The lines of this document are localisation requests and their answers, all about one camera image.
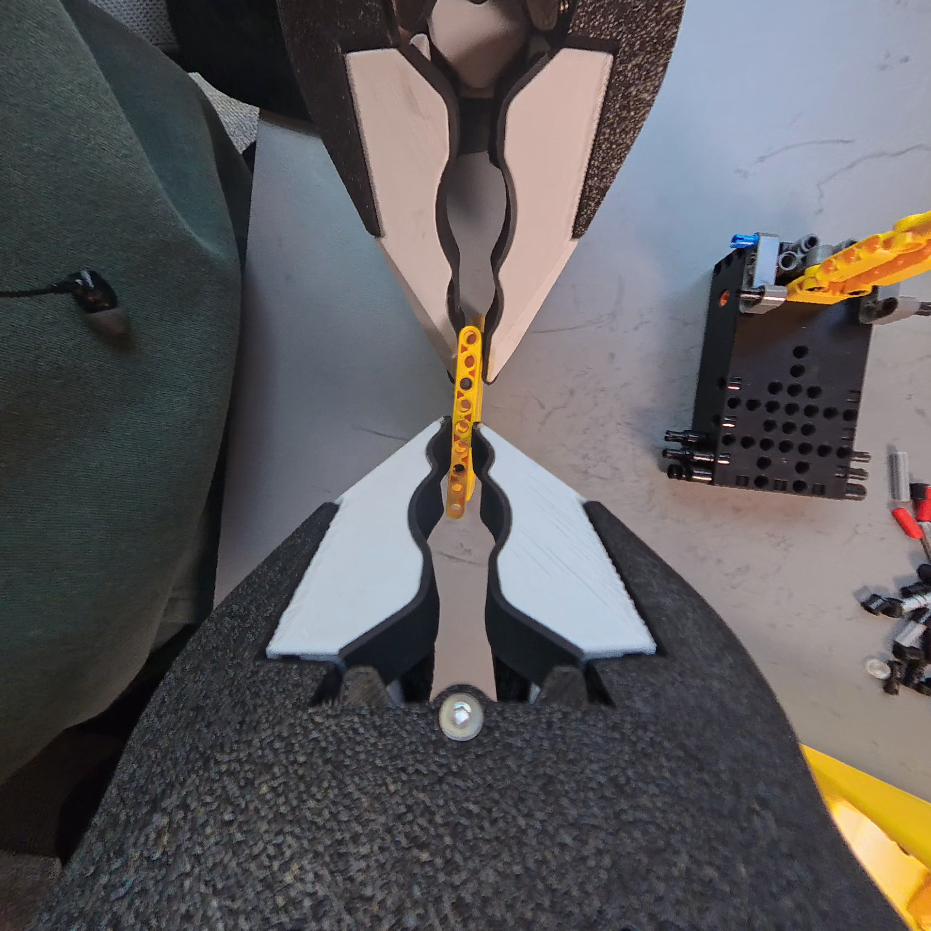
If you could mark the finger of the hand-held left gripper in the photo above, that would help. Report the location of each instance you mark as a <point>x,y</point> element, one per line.
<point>399,161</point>
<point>559,161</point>

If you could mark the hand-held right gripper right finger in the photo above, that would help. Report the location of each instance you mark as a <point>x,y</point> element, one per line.
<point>567,575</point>

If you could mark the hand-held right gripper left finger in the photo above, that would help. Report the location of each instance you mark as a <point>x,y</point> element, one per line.
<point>356,575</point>

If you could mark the long yellow lego beam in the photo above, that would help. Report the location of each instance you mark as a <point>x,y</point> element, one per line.
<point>456,503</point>

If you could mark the black lego base block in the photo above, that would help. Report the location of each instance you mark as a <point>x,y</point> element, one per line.
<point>785,349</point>

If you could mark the pile of small lego parts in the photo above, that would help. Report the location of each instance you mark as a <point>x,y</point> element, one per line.
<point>909,626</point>

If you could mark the grey fabric chair seat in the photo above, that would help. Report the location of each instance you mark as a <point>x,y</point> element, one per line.
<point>225,113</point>

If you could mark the yellow panel on base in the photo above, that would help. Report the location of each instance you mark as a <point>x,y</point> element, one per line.
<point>872,262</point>

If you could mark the black earphone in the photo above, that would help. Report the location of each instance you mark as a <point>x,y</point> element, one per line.
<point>90,290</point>

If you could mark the yellow storage bin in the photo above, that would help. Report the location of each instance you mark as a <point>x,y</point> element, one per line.
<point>887,837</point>

